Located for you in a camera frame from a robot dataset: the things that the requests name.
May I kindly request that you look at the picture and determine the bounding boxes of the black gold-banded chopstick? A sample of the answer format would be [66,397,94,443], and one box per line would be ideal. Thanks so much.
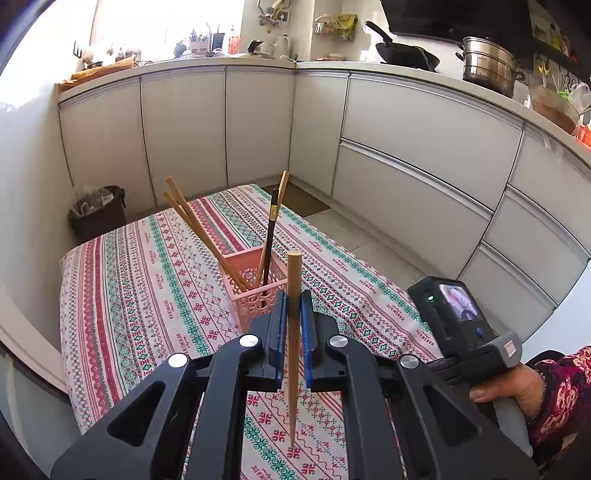
[262,188,279,286]

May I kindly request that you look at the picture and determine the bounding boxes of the white base cabinets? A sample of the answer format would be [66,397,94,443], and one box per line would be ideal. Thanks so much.
[57,59,590,352]

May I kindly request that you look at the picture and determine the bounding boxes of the black range hood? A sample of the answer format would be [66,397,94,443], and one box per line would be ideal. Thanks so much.
[381,0,532,44]

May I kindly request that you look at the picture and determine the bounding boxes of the pink plastic lattice basket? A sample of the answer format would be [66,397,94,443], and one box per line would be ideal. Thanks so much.
[218,247,287,333]

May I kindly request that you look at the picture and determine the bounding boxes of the dark trash bin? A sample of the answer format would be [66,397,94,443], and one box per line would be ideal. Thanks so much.
[68,185,127,244]

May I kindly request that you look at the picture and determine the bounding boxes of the orange cloth on counter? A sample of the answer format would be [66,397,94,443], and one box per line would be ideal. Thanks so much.
[57,56,135,94]

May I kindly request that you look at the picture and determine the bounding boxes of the floral red sleeve forearm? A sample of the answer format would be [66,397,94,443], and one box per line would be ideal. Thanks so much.
[528,346,591,448]

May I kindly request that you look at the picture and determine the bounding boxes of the patterned handmade tablecloth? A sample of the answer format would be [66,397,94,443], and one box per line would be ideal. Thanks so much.
[59,208,441,479]

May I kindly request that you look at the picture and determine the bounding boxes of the white electric kettle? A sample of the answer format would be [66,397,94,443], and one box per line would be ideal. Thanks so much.
[273,34,291,60]

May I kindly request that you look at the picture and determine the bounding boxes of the light wooden chopstick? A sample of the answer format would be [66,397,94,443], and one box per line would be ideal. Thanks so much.
[287,251,303,447]

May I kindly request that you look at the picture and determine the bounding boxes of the red bottle on counter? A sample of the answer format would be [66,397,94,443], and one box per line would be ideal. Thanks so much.
[228,26,240,55]

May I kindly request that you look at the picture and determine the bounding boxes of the stainless steel steamer pot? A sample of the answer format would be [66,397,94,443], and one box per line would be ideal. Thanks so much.
[456,36,526,98]

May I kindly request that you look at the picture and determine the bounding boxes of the black wok pan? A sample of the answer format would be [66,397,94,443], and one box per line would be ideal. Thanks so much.
[365,21,440,72]

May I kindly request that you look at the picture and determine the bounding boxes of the person's right hand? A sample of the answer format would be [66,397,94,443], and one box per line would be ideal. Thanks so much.
[469,364,545,419]

